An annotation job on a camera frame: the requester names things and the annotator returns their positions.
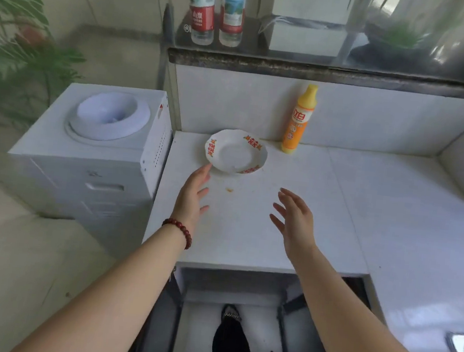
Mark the white water dispenser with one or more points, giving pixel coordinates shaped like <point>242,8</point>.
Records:
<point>102,175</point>

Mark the person's right forearm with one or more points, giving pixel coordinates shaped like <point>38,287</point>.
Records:
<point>356,334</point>

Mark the person's left forearm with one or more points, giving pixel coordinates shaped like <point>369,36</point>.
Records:
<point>109,302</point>

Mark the red label water bottle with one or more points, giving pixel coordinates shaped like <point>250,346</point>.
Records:
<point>201,15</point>

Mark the black shoe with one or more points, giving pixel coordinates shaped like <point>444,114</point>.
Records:
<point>231,313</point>

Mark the large white box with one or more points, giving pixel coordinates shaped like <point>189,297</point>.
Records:
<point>310,1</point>

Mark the white plate red print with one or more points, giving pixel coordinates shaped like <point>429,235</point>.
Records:
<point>234,153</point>

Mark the flat white base box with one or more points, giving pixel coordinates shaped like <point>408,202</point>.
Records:
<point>306,40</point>

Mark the potted green plant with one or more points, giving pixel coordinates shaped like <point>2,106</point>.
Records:
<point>397,42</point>

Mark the dark stone ledge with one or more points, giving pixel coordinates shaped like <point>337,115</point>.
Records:
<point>310,72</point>

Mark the person's right hand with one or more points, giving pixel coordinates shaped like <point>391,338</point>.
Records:
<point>299,227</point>

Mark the blue label water bottle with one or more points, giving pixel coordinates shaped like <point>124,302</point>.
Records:
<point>232,15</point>

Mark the white stone countertop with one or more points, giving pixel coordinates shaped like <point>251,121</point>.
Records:
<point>398,222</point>

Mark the yellow dish soap bottle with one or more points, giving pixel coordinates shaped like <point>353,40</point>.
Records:
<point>297,127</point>

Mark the floral printed glass door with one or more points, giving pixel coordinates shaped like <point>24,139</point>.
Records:
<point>8,10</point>

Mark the grey cabinet door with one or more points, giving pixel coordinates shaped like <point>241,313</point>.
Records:
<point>164,333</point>
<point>297,340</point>

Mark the person's left hand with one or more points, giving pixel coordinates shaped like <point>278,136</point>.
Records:
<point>187,202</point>

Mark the grey metal glass frame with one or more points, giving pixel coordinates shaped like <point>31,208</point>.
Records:
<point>171,83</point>

